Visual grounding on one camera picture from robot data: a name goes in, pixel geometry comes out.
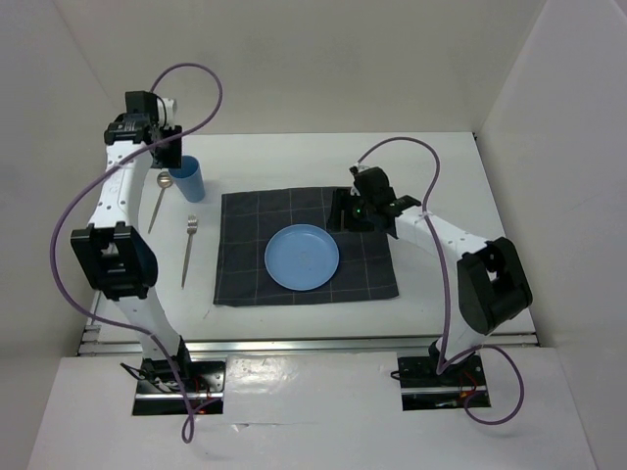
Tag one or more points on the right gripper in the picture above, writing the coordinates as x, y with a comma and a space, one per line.
342, 200

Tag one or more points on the metal fork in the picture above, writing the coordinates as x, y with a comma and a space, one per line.
191, 230

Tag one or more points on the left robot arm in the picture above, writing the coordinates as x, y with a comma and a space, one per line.
115, 258

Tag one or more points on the metal spoon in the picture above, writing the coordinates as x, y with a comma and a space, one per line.
164, 181

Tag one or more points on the blue plastic plate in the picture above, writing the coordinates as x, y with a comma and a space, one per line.
301, 257

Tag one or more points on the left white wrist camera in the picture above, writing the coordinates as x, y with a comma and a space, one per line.
167, 109

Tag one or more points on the blue plastic cup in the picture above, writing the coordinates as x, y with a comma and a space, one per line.
188, 179

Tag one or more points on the dark checked cloth napkin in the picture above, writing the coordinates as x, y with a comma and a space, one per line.
247, 222

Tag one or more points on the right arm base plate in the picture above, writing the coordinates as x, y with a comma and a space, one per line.
423, 389

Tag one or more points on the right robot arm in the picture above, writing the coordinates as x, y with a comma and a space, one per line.
485, 284

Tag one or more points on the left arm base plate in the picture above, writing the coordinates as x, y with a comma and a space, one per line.
157, 393

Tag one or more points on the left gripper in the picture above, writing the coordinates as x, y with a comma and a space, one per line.
173, 158

